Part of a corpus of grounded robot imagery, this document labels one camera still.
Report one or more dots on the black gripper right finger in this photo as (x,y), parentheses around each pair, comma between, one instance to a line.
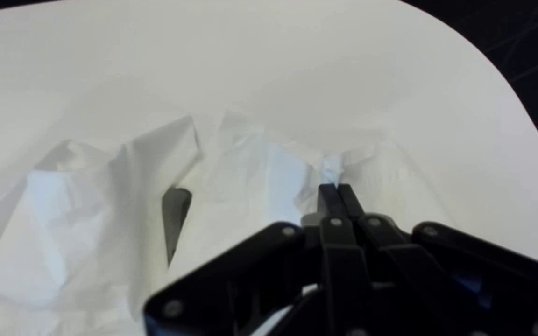
(352,206)

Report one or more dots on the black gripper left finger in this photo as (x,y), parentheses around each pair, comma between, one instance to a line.
(332,208)

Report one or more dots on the white napkin under cutlery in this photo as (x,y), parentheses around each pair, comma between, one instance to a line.
(81,232)

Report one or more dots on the silver spoon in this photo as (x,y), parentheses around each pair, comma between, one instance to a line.
(175,210)

